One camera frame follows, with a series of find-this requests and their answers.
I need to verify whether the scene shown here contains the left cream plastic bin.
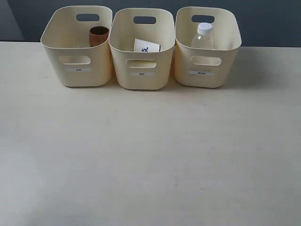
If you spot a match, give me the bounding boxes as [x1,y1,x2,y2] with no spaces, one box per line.
[40,6,113,87]

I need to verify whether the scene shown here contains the middle cream plastic bin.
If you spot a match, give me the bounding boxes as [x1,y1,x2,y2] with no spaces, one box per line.
[109,8,175,90]

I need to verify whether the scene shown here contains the white paper cup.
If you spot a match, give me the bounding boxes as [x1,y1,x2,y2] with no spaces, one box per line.
[133,38,161,53]

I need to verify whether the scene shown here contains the right cream plastic bin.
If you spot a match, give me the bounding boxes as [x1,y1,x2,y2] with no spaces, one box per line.
[174,7,242,88]

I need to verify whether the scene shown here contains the cream plastic bin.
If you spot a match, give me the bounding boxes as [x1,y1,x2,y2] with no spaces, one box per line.
[174,7,242,88]
[109,8,175,90]
[40,6,113,87]

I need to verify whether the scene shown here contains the brown wooden cup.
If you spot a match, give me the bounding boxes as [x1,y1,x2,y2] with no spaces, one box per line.
[89,26,110,47]

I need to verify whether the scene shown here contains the clear plastic bottle white cap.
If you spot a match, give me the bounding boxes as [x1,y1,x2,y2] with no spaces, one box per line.
[190,23,214,49]

